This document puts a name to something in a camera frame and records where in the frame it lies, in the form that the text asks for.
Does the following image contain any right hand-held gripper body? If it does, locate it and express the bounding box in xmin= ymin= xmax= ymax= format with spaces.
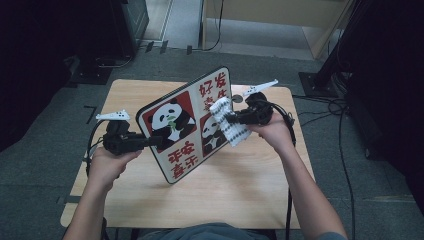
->
xmin=234 ymin=78 xmax=280 ymax=127

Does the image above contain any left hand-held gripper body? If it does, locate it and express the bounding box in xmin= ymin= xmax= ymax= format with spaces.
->
xmin=95 ymin=109 xmax=155 ymax=157

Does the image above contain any white patterned cloth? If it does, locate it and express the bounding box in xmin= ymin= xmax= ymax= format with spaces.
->
xmin=208 ymin=96 xmax=253 ymax=149

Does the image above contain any panda print board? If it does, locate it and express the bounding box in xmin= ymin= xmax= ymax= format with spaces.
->
xmin=135 ymin=65 xmax=235 ymax=185

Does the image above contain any person's left hand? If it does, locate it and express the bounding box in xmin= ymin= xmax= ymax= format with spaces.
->
xmin=86 ymin=146 xmax=143 ymax=194

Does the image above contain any person's right hand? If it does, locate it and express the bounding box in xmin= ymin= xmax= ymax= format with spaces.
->
xmin=255 ymin=110 xmax=297 ymax=155

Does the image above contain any black metal stand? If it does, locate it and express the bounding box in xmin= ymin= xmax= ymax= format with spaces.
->
xmin=298 ymin=0 xmax=368 ymax=99

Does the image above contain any black stand base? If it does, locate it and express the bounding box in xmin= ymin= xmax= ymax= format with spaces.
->
xmin=68 ymin=54 xmax=113 ymax=85

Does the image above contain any grey floor tape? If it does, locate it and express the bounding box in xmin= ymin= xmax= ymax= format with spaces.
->
xmin=56 ymin=195 xmax=82 ymax=205

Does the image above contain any beige wooden cabinet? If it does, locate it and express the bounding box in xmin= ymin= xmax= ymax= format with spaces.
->
xmin=201 ymin=0 xmax=355 ymax=60

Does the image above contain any person's grey-blue shirt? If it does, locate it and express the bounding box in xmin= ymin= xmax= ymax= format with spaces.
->
xmin=138 ymin=222 xmax=349 ymax=240

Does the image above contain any dark cabinet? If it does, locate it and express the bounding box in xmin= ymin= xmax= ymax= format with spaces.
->
xmin=113 ymin=0 xmax=150 ymax=58

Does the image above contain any left hand-held gripper cable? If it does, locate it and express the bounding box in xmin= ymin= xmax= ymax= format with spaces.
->
xmin=84 ymin=119 xmax=112 ymax=178

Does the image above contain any hand-held gripper cable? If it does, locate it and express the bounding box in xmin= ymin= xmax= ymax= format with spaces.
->
xmin=84 ymin=119 xmax=112 ymax=178
xmin=263 ymin=99 xmax=298 ymax=240

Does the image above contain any right hand-held gripper cable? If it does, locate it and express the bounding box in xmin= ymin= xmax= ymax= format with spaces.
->
xmin=263 ymin=99 xmax=298 ymax=240

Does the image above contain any black cable loop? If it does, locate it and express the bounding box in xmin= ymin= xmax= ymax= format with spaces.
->
xmin=95 ymin=55 xmax=134 ymax=70

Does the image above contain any black hanging cable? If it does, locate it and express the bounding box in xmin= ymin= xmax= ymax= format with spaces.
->
xmin=191 ymin=0 xmax=225 ymax=53

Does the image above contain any black floor cable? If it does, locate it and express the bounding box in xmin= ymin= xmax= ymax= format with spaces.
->
xmin=292 ymin=94 xmax=357 ymax=240

